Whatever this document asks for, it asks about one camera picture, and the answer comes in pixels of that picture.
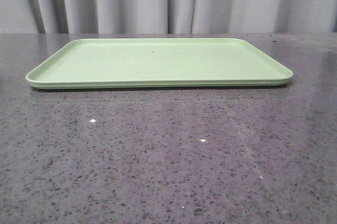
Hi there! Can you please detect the light green rectangular tray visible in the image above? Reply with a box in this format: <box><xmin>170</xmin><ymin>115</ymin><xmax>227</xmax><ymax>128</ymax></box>
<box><xmin>26</xmin><ymin>38</ymin><xmax>293</xmax><ymax>89</ymax></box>

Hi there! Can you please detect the grey pleated curtain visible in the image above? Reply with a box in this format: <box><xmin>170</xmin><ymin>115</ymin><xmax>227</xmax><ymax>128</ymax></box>
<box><xmin>1</xmin><ymin>0</ymin><xmax>336</xmax><ymax>34</ymax></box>

